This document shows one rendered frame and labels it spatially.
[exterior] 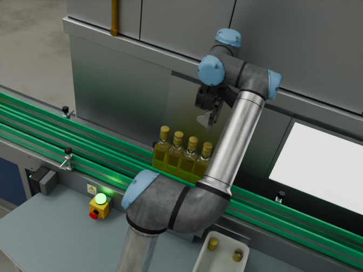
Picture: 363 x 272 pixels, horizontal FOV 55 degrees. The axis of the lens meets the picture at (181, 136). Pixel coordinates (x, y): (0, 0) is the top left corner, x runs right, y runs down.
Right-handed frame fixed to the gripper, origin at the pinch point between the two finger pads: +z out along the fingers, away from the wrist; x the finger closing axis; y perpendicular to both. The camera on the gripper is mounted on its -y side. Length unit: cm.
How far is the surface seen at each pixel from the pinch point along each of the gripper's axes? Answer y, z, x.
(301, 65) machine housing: -20.2, -24.8, -15.2
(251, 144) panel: -14.8, 11.8, -12.1
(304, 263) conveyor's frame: -51, 45, 5
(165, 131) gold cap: 16.8, 9.2, 1.8
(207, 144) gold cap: 0.2, 9.1, 0.2
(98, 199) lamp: 34, 40, 22
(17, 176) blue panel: 85, 63, 15
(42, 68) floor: 202, 126, -136
